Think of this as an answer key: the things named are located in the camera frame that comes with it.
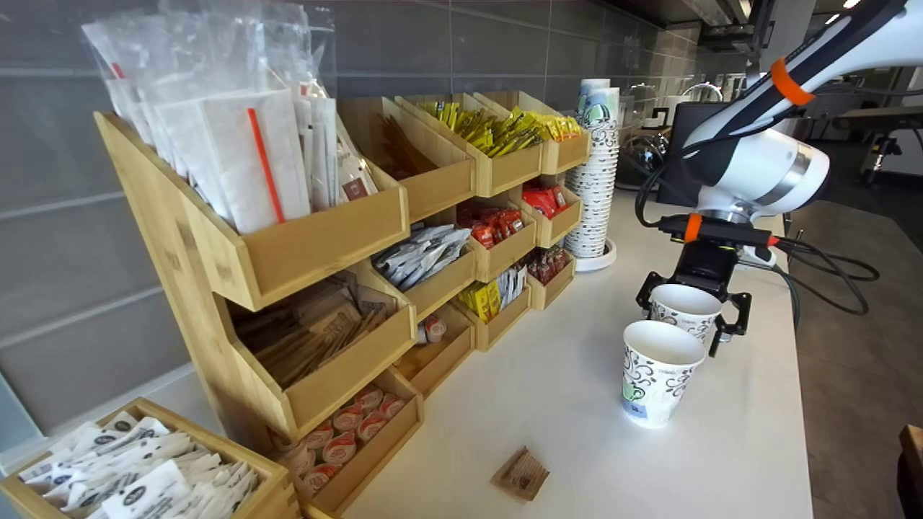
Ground white patterned paper cup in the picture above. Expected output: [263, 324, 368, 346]
[647, 284, 726, 352]
[621, 317, 710, 432]

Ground shorter paper cup stack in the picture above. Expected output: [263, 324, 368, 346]
[562, 85, 627, 262]

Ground white round tray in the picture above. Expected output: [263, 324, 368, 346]
[560, 238, 621, 277]

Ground orange cable strap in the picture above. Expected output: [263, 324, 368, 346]
[768, 57, 816, 111]

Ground low wooden packet box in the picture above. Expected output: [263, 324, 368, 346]
[0, 396, 299, 519]

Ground yellow and white tea bags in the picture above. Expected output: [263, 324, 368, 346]
[459, 266, 531, 326]

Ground white stick sachets pile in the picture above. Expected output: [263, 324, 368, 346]
[373, 226, 472, 294]

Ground dark red sachets pile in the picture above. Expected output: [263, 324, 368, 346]
[527, 245, 570, 287]

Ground brown sugar sticks pile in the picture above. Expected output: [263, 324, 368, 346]
[230, 277, 402, 390]

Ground white printed sachets pile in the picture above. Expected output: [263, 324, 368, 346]
[17, 412, 266, 519]

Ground plastic wrapped straws and napkins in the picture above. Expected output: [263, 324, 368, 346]
[80, 0, 380, 238]

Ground round creamer cups pile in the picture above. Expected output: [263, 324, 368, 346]
[285, 386, 406, 500]

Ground wooden condiment rack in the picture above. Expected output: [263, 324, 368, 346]
[92, 91, 593, 519]

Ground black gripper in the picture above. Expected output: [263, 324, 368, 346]
[632, 238, 755, 362]

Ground yellow sweetener packets pile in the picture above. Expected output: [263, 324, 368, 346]
[420, 99, 543, 161]
[514, 106, 585, 144]

